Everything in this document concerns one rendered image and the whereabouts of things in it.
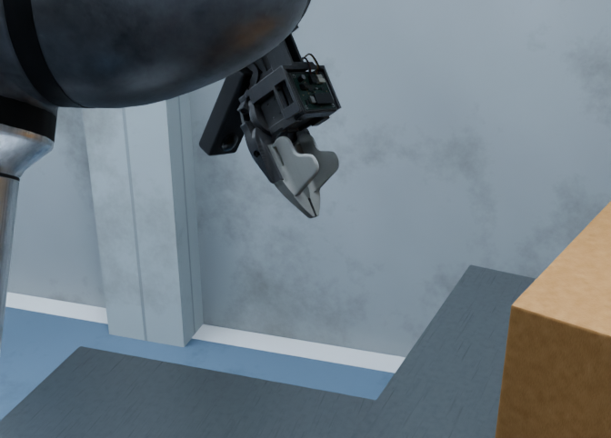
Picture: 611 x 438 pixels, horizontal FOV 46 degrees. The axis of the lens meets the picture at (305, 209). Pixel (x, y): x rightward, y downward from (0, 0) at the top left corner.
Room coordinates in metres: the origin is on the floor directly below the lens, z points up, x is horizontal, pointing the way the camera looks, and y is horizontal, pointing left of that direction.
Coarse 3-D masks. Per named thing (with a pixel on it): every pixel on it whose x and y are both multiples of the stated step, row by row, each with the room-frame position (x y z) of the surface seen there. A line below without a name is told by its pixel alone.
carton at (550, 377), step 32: (608, 224) 0.69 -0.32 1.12; (576, 256) 0.62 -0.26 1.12; (608, 256) 0.62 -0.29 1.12; (544, 288) 0.55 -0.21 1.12; (576, 288) 0.55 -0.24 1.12; (608, 288) 0.55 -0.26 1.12; (512, 320) 0.53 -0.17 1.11; (544, 320) 0.51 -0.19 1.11; (576, 320) 0.50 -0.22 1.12; (608, 320) 0.50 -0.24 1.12; (512, 352) 0.52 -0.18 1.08; (544, 352) 0.51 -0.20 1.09; (576, 352) 0.49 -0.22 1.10; (608, 352) 0.48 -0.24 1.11; (512, 384) 0.52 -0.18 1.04; (544, 384) 0.51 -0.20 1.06; (576, 384) 0.49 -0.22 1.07; (608, 384) 0.48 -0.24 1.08; (512, 416) 0.52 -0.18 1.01; (544, 416) 0.50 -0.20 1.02; (576, 416) 0.49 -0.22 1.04; (608, 416) 0.47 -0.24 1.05
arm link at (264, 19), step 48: (48, 0) 0.32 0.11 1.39; (96, 0) 0.32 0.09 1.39; (144, 0) 0.33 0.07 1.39; (192, 0) 0.34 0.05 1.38; (240, 0) 0.36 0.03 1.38; (288, 0) 0.39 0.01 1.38; (48, 48) 0.32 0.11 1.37; (96, 48) 0.32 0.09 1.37; (144, 48) 0.33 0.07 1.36; (192, 48) 0.34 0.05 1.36; (240, 48) 0.37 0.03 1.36; (96, 96) 0.34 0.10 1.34; (144, 96) 0.35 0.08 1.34
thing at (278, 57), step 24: (288, 48) 0.78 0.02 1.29; (264, 72) 0.78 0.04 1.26; (288, 72) 0.75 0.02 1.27; (312, 72) 0.77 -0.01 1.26; (264, 96) 0.75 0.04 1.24; (288, 96) 0.74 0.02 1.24; (312, 96) 0.74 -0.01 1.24; (336, 96) 0.78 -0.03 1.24; (264, 120) 0.76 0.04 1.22; (288, 120) 0.74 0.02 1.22; (312, 120) 0.78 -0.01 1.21
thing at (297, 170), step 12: (276, 144) 0.75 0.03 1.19; (288, 144) 0.74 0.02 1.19; (276, 156) 0.74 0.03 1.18; (288, 156) 0.73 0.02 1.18; (300, 156) 0.72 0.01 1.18; (312, 156) 0.72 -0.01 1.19; (288, 168) 0.73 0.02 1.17; (300, 168) 0.72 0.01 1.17; (312, 168) 0.71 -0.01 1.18; (288, 180) 0.73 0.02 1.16; (300, 180) 0.72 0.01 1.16; (288, 192) 0.72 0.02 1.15; (300, 192) 0.72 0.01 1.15; (300, 204) 0.72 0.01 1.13; (312, 216) 0.72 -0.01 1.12
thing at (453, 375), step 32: (480, 288) 1.09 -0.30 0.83; (512, 288) 1.09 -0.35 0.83; (448, 320) 0.98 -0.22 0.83; (480, 320) 0.98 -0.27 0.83; (416, 352) 0.90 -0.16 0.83; (448, 352) 0.90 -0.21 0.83; (480, 352) 0.90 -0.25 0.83; (416, 384) 0.82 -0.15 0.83; (448, 384) 0.82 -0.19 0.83; (480, 384) 0.82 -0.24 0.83; (384, 416) 0.75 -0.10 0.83; (416, 416) 0.75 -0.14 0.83; (448, 416) 0.75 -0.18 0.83; (480, 416) 0.75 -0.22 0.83
